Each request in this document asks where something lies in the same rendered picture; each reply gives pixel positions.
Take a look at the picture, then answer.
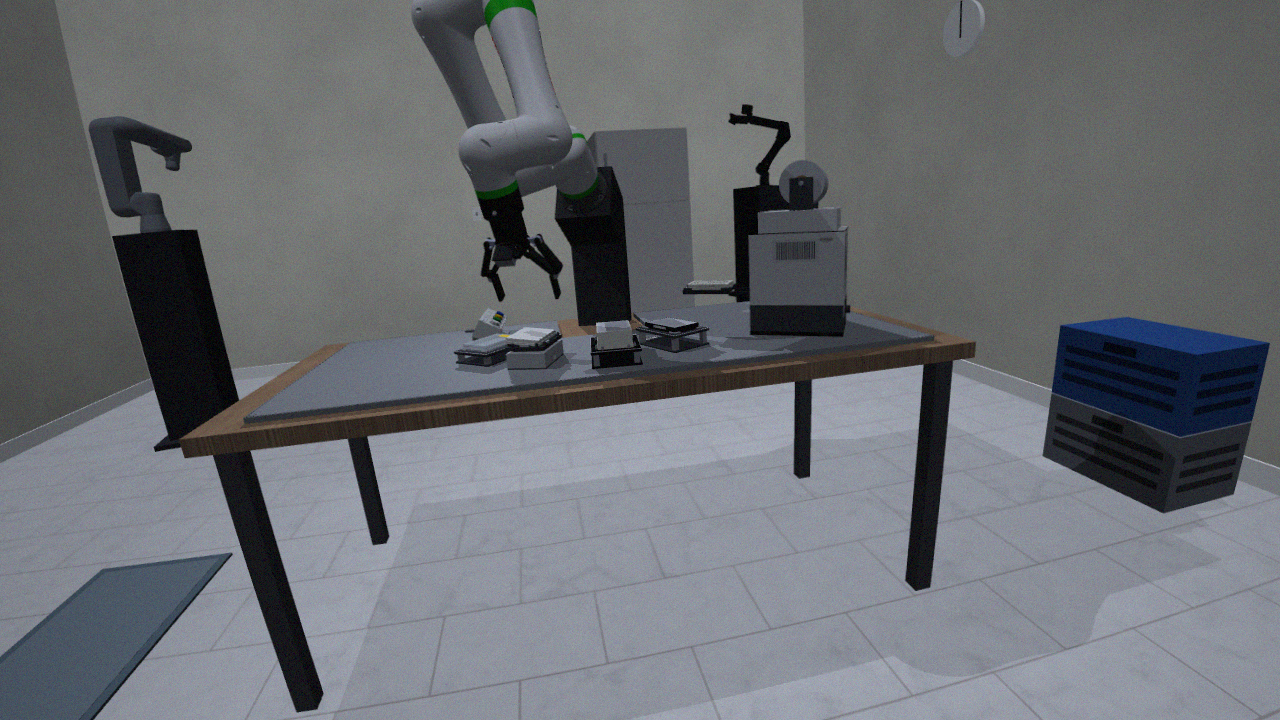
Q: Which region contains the clear plastic lid with yellow tape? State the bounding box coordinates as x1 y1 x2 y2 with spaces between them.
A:
463 334 511 348

